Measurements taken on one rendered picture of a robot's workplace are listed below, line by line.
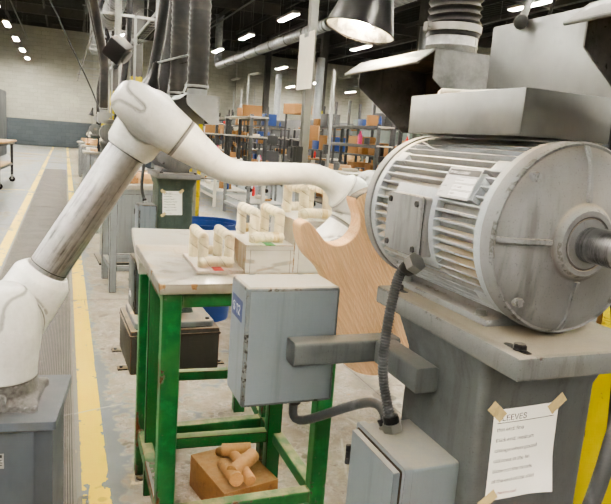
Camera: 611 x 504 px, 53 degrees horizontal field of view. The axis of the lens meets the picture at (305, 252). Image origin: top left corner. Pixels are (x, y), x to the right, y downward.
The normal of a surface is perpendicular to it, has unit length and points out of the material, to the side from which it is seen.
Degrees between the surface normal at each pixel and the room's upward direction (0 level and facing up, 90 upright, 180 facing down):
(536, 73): 90
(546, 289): 97
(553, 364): 90
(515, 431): 90
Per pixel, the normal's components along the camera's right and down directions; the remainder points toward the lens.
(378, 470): -0.93, 0.00
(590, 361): 0.36, 0.19
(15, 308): 0.69, -0.16
